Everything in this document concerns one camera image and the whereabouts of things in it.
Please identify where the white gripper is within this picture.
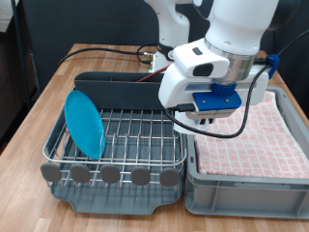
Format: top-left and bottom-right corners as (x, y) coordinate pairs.
(157, 62), (270, 128)

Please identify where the red-brown wooden spoon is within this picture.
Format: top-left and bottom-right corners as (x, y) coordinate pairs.
(136, 63), (172, 83)

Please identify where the blue plastic plate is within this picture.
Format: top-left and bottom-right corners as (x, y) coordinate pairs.
(63, 90), (107, 160)

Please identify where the grey oval rack pad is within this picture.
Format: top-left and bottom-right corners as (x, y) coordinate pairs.
(129, 165), (151, 187)
(158, 167), (181, 188)
(70, 163), (92, 184)
(99, 164), (121, 185)
(40, 161), (63, 183)

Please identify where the pink checkered towel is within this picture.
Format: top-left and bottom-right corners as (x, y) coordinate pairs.
(192, 91), (309, 180)

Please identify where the dark grey cutlery holder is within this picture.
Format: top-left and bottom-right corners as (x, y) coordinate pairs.
(73, 71), (167, 111)

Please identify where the grey plastic crate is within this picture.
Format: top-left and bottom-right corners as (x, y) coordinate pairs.
(182, 85), (309, 220)

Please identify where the grey plastic drain tray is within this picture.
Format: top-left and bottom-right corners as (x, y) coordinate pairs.
(49, 88), (185, 216)

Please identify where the black backdrop curtain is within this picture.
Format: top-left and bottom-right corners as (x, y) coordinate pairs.
(20, 0), (309, 117)

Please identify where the dark cabinet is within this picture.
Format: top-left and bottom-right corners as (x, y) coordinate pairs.
(0, 30), (42, 143)

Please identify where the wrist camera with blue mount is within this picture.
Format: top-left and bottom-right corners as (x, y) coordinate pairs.
(184, 82), (242, 122)

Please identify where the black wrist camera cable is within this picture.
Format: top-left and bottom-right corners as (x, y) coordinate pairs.
(163, 28), (309, 139)

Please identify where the blue cable clip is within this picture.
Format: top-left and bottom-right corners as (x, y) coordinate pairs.
(266, 53), (280, 80)

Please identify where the metal wire dish rack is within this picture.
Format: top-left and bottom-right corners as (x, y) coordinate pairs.
(42, 86), (188, 189)

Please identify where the black cable on table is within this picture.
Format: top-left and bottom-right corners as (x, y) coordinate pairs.
(57, 43), (159, 70)

